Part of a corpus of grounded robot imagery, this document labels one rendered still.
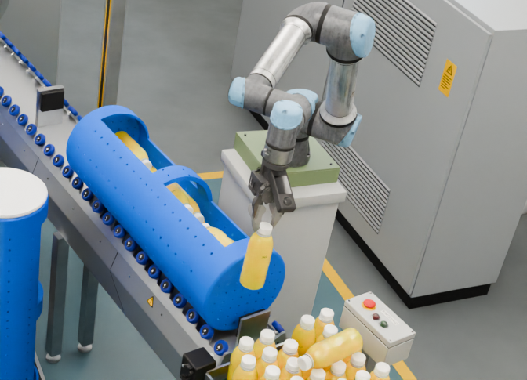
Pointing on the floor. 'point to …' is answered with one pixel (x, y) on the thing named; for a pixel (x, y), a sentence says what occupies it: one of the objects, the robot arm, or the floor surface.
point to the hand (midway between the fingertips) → (264, 228)
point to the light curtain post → (111, 45)
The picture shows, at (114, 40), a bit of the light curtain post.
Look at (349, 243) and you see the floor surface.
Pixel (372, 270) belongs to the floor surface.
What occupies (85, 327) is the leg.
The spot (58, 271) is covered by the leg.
